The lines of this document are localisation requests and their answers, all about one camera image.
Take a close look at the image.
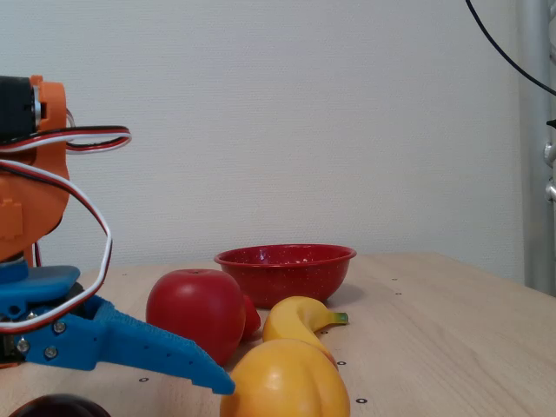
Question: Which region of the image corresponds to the dark purple toy plum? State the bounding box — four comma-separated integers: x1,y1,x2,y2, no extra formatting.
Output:
5,393,112,417

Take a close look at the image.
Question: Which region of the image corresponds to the thin black hanging cable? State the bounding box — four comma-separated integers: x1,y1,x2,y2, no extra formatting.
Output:
465,0,556,97

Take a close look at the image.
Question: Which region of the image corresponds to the shiny metal fitting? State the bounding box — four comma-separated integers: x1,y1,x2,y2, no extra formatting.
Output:
543,141,556,203

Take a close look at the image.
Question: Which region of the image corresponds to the yellow toy banana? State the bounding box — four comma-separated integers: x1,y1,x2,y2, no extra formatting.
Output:
261,295,350,370

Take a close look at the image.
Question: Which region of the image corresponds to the red toy strawberry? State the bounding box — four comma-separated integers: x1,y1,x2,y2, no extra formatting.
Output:
240,295,262,342

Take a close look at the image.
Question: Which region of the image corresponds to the red toy apple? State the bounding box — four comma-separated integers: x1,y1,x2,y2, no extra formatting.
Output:
145,268,248,368

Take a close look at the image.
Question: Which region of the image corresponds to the grey vertical metal pole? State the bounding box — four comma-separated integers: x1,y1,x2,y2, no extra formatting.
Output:
518,0,556,299

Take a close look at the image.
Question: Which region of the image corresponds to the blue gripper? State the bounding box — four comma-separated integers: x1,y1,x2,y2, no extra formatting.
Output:
0,265,236,396

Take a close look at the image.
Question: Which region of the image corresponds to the yellow orange toy peach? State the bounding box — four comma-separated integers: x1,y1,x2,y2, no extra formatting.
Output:
219,338,351,417

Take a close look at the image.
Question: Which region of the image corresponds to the red speckled enamel bowl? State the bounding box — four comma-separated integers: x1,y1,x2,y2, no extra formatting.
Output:
213,243,358,310

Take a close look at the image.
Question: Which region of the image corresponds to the white red black servo cable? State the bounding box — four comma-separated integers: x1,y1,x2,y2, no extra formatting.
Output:
0,124,133,154
0,159,114,334

